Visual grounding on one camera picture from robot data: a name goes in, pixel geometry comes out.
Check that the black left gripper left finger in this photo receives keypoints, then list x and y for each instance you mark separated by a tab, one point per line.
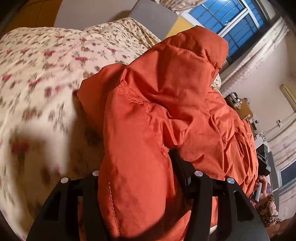
58	217

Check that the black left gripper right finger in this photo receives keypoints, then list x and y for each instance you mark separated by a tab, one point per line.
237	218

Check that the orange puffer jacket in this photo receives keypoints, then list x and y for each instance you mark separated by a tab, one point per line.
161	101

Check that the person's right hand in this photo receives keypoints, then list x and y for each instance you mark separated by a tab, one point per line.
262	188

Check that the wooden bedside table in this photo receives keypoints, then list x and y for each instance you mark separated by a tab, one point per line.
241	106

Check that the floral bed quilt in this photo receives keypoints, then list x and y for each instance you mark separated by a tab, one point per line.
45	134

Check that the floral right curtain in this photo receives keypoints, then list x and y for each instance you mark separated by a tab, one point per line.
237	73

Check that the floral curtain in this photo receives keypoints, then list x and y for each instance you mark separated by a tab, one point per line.
237	73
179	6

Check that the grey yellow blue headboard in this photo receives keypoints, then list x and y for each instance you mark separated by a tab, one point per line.
161	21

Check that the floral left curtain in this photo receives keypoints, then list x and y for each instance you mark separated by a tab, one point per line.
179	6

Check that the wooden wardrobe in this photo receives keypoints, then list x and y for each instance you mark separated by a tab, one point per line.
34	14

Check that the wall air conditioner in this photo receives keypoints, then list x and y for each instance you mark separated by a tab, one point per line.
289	95

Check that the window with white frame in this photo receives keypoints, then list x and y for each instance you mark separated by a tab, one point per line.
241	23

